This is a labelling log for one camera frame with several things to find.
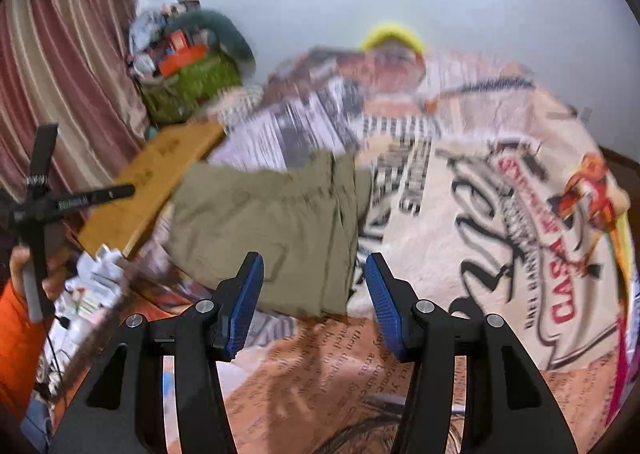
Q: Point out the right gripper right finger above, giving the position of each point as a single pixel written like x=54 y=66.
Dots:
x=509 y=408

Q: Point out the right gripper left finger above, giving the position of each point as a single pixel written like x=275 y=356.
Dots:
x=118 y=408

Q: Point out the olive green shorts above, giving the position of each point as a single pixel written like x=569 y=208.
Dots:
x=304 y=222

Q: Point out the orange sleeve forearm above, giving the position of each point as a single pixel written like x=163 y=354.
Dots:
x=21 y=343

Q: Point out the green storage basket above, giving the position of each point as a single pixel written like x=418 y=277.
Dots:
x=176 y=98

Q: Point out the rainbow fleece blanket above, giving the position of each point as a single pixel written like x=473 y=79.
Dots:
x=628 y=320

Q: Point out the striped red beige curtain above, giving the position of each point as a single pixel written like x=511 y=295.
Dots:
x=64 y=61

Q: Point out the orange box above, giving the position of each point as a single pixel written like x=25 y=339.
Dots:
x=172 y=63

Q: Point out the newspaper print bed blanket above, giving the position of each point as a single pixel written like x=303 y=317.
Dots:
x=488 y=195

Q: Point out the pile of clothes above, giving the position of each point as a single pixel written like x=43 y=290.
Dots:
x=148 y=44

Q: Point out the grey plush toy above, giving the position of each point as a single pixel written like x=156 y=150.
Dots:
x=221 y=35

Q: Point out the yellow foam bed guard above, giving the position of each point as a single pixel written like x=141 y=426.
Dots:
x=392 y=33

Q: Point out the white wall socket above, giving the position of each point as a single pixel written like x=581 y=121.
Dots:
x=585 y=115

